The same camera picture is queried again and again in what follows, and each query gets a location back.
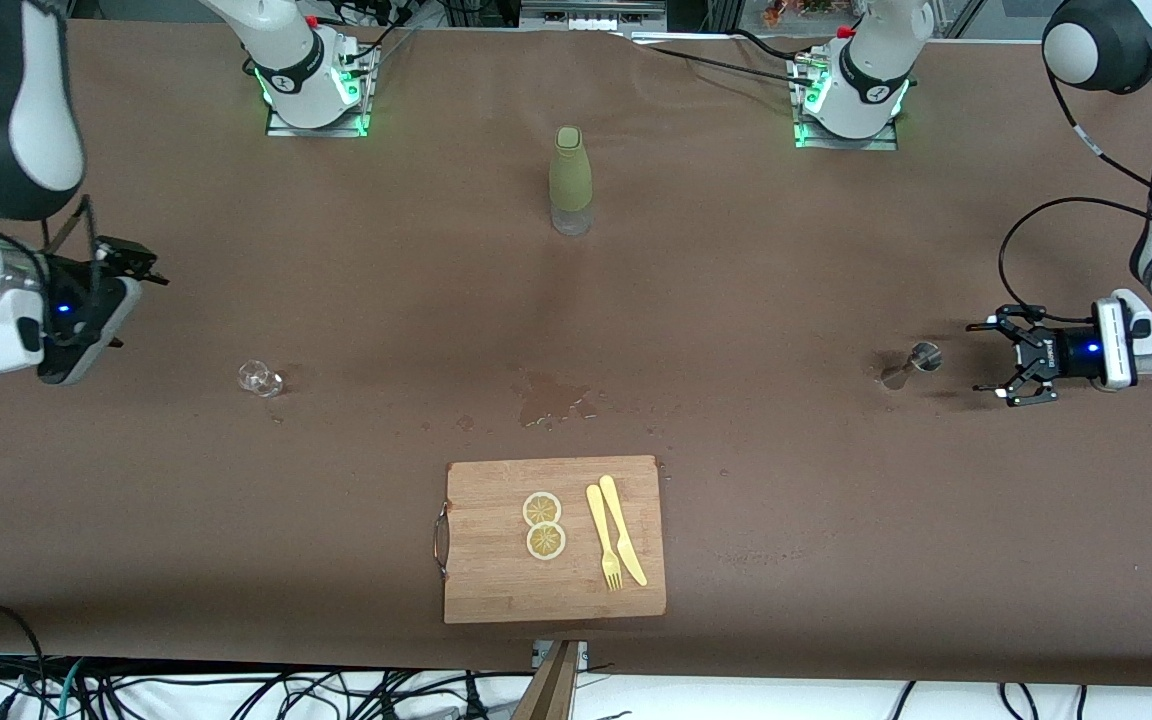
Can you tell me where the steel measuring cup jigger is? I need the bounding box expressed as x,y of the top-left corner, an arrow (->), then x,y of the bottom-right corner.
881,341 -> 943,389

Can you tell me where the small clear glass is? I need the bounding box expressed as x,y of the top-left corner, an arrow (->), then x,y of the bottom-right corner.
238,360 -> 284,398

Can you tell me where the brown table cover sheet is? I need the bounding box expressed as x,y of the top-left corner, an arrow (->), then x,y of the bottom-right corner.
0,18 -> 1152,691

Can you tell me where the yellow plastic knife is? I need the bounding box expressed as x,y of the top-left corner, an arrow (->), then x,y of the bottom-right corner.
599,474 -> 649,588

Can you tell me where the brown liquid spill puddle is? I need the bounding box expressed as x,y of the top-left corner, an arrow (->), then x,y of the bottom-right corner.
508,362 -> 602,431

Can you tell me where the yellow plastic fork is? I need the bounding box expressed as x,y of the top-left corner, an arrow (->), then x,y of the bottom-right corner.
586,484 -> 624,592

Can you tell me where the green sleeved clear bottle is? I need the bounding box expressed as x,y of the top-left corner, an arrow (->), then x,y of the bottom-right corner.
548,126 -> 594,237

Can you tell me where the wooden cutting board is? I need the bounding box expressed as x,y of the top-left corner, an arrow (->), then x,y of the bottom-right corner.
434,455 -> 667,625

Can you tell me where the grey device box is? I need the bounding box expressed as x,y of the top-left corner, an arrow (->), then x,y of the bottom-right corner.
521,0 -> 667,33

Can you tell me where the wooden beam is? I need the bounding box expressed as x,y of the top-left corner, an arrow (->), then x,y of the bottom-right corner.
511,640 -> 582,720

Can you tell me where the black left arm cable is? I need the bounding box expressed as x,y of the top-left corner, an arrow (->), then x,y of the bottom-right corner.
998,60 -> 1152,326

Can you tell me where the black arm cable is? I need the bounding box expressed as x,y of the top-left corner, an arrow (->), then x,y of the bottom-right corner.
998,60 -> 1152,326
41,195 -> 102,341

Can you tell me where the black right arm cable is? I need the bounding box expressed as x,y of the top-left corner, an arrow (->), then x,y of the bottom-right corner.
41,195 -> 102,341

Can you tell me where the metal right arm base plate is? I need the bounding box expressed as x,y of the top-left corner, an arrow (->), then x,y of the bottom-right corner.
266,45 -> 374,138

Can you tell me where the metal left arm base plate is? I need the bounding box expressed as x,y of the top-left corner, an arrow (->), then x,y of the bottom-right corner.
791,55 -> 902,151

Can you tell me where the teal cable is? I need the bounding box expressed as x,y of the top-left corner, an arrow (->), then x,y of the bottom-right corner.
54,658 -> 89,720

